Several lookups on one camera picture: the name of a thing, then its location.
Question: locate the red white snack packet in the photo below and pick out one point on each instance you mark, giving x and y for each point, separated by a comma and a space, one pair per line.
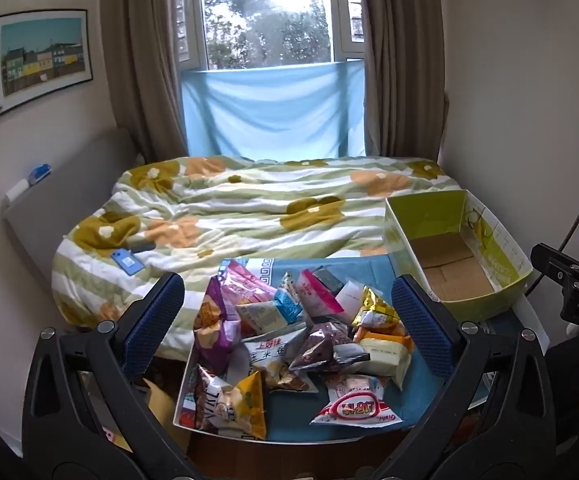
354, 402

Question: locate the person's dark clothing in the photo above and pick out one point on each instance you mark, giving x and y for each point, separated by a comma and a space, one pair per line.
569, 375

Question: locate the blue tablecloth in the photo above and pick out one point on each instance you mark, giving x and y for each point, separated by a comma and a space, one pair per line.
419, 395

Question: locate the plain white snack packet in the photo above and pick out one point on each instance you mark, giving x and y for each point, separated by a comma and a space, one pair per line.
352, 300

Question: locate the yellow chip bag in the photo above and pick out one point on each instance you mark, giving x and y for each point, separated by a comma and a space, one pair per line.
242, 405

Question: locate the brown curtain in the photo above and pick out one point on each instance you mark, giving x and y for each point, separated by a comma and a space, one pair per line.
404, 60
139, 60

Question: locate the white corn snack bag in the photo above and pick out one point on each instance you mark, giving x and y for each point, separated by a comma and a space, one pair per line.
279, 355

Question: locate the floral striped blanket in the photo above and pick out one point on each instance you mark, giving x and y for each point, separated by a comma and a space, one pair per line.
249, 215

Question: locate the blue phone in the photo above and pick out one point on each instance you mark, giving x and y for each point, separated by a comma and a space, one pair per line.
124, 259

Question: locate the white framed window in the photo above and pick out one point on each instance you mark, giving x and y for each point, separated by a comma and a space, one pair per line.
264, 15

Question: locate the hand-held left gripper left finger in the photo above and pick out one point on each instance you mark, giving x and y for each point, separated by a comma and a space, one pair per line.
154, 310

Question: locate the blue white snack packet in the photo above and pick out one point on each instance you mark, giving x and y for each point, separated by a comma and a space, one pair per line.
289, 300

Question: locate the light blue window cloth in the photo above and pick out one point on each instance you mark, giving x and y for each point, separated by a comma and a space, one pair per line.
269, 110

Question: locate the pink patterned snack packet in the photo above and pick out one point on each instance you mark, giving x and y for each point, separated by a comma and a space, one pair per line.
244, 285

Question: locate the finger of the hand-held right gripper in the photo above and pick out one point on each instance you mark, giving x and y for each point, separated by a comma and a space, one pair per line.
554, 260

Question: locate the blue white small device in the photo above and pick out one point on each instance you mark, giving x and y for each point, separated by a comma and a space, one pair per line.
39, 172

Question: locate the framed houses picture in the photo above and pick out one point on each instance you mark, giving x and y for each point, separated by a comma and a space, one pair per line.
42, 60

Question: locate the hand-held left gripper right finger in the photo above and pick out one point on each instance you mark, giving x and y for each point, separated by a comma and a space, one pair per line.
419, 317

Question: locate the purple chip bag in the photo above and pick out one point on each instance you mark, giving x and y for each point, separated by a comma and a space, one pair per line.
214, 330

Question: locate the orange white snack packet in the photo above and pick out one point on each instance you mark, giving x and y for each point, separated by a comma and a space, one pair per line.
384, 357

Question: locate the dark green snack packet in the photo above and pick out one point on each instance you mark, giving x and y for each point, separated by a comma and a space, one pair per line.
328, 277

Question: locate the gold snack packet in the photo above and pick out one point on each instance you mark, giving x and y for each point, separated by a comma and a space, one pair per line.
377, 310

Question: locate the green cardboard box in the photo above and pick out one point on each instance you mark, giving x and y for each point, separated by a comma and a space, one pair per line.
429, 215

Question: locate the pink white snack packet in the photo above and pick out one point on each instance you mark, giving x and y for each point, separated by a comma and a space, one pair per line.
319, 300

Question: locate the beige snack packet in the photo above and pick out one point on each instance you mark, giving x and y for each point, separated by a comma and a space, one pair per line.
262, 317

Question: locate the grey bed headboard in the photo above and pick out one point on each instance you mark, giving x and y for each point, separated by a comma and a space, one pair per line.
54, 220

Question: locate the purple brown snack packet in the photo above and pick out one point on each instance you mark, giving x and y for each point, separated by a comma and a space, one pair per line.
322, 345

